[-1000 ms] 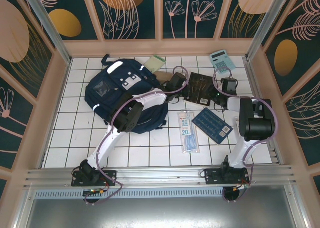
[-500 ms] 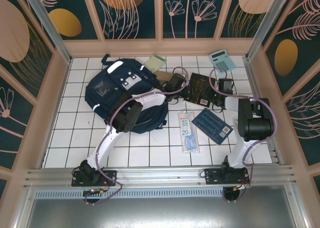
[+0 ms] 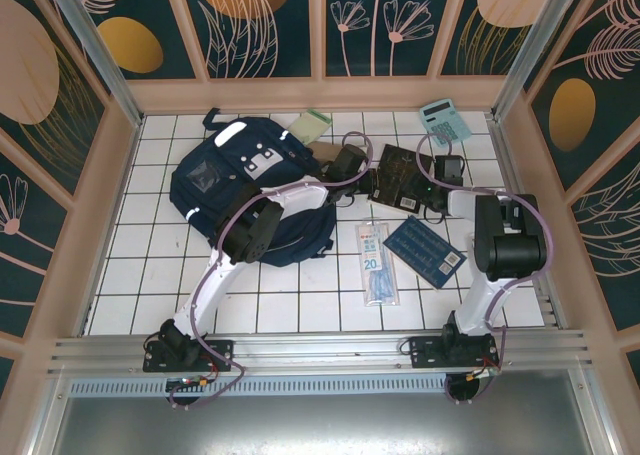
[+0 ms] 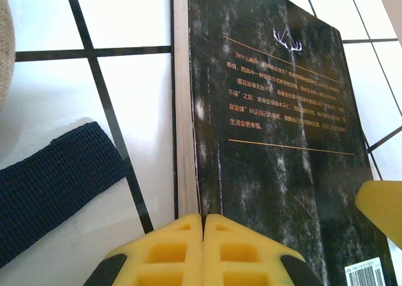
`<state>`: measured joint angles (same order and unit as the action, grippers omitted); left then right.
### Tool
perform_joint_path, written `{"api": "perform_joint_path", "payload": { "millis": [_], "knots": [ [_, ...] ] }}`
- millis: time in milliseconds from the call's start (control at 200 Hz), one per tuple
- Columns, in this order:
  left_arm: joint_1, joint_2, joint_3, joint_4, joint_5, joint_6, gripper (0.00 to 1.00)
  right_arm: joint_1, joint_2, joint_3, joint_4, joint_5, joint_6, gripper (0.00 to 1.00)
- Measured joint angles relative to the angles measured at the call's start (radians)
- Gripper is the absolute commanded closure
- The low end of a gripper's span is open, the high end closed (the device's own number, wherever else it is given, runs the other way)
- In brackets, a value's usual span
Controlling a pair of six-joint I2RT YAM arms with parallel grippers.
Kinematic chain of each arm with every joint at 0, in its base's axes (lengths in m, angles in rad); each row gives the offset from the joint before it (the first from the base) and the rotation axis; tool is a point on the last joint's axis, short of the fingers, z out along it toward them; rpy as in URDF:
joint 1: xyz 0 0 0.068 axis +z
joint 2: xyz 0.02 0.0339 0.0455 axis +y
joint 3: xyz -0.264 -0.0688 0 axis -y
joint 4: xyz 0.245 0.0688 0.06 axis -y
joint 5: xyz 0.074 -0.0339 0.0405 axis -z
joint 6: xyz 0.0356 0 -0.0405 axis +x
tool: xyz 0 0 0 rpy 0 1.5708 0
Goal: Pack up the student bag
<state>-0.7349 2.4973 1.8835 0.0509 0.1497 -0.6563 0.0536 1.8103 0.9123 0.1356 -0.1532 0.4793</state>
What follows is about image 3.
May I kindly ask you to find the clear pack of pens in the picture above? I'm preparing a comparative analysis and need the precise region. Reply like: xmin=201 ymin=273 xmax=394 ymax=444
xmin=354 ymin=217 xmax=401 ymax=307

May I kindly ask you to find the aluminium table side rail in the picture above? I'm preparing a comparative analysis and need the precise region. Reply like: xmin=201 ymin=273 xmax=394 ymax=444
xmin=487 ymin=117 xmax=569 ymax=331

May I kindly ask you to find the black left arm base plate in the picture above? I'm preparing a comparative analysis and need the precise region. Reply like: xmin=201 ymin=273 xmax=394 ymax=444
xmin=143 ymin=337 xmax=236 ymax=374

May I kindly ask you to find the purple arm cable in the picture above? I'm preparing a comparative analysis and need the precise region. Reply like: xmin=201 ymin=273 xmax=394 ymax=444
xmin=167 ymin=130 xmax=375 ymax=411
xmin=415 ymin=133 xmax=555 ymax=406

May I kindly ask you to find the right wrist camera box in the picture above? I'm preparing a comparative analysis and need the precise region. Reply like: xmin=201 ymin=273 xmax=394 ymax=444
xmin=433 ymin=154 xmax=465 ymax=187

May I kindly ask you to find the dark floral wall panel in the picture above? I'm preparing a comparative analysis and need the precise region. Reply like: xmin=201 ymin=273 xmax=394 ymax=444
xmin=529 ymin=0 xmax=640 ymax=191
xmin=439 ymin=0 xmax=556 ymax=79
xmin=569 ymin=144 xmax=640 ymax=331
xmin=0 ymin=149 xmax=69 ymax=341
xmin=0 ymin=0 xmax=109 ymax=196
xmin=179 ymin=0 xmax=314 ymax=80
xmin=324 ymin=0 xmax=436 ymax=79
xmin=52 ymin=0 xmax=199 ymax=81

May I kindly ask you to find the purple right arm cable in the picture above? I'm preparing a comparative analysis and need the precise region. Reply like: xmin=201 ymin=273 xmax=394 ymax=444
xmin=415 ymin=133 xmax=555 ymax=406

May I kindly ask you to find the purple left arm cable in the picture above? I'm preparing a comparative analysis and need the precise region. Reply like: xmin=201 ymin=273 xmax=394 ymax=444
xmin=167 ymin=130 xmax=375 ymax=411

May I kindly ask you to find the slotted grey cable tray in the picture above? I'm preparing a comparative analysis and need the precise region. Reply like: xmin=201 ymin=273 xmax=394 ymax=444
xmin=67 ymin=379 xmax=576 ymax=399

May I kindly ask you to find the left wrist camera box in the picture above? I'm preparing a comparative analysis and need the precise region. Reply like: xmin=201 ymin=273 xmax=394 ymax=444
xmin=332 ymin=144 xmax=370 ymax=176

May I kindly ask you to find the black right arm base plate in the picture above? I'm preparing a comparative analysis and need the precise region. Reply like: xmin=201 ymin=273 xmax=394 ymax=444
xmin=409 ymin=334 xmax=501 ymax=371

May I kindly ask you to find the aluminium mounting rail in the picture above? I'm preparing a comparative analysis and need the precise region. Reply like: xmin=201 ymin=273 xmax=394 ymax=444
xmin=47 ymin=329 xmax=594 ymax=376

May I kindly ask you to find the tan pencil case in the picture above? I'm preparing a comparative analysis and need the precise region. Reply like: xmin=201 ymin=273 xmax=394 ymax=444
xmin=307 ymin=142 xmax=346 ymax=165

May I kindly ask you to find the blue notebook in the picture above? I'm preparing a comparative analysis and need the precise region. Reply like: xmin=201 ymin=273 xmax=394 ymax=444
xmin=382 ymin=215 xmax=468 ymax=291

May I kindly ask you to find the pale green notepad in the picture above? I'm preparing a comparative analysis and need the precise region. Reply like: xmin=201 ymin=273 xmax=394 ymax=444
xmin=288 ymin=108 xmax=333 ymax=146

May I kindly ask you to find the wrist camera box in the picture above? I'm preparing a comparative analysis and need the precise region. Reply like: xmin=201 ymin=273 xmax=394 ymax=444
xmin=433 ymin=154 xmax=465 ymax=187
xmin=332 ymin=144 xmax=370 ymax=176

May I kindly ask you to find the teal desk calculator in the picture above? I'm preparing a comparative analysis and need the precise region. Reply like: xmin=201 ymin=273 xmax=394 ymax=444
xmin=418 ymin=98 xmax=473 ymax=149

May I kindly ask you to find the navy blue backpack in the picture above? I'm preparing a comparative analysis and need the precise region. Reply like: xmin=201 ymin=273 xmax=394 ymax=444
xmin=169 ymin=107 xmax=337 ymax=269

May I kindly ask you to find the aluminium frame post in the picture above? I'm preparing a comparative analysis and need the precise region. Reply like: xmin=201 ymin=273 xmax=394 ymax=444
xmin=489 ymin=0 xmax=599 ymax=121
xmin=42 ymin=0 xmax=146 ymax=129

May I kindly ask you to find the black hardcover book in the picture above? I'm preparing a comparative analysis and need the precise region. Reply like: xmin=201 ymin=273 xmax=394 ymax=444
xmin=368 ymin=144 xmax=436 ymax=211

